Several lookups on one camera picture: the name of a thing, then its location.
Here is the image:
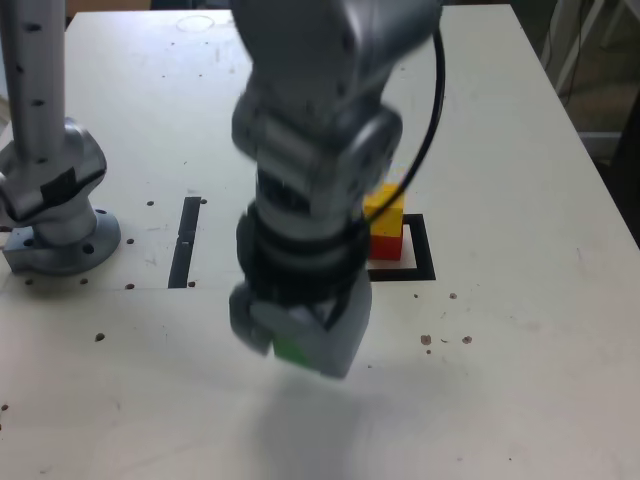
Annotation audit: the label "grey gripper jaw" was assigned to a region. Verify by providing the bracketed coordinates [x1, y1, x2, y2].
[251, 279, 375, 380]
[228, 284, 275, 358]

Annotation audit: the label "green cube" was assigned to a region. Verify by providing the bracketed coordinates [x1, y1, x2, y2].
[271, 334, 312, 366]

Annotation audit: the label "red cube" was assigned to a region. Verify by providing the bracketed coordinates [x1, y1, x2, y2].
[368, 233, 404, 262]

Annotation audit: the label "yellow cube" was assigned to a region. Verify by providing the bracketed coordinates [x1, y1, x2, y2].
[363, 183, 406, 239]

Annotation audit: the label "black tape square outline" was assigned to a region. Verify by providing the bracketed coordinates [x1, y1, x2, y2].
[367, 213, 437, 284]

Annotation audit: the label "black tape strip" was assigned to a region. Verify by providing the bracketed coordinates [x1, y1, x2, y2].
[167, 196, 202, 290]

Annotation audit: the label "black furniture piece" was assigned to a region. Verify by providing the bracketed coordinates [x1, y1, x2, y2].
[602, 82, 640, 241]

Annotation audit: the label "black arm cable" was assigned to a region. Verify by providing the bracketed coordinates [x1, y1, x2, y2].
[359, 27, 448, 226]

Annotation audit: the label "white metal frame legs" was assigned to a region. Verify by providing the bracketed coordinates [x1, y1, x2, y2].
[552, 0, 640, 96]

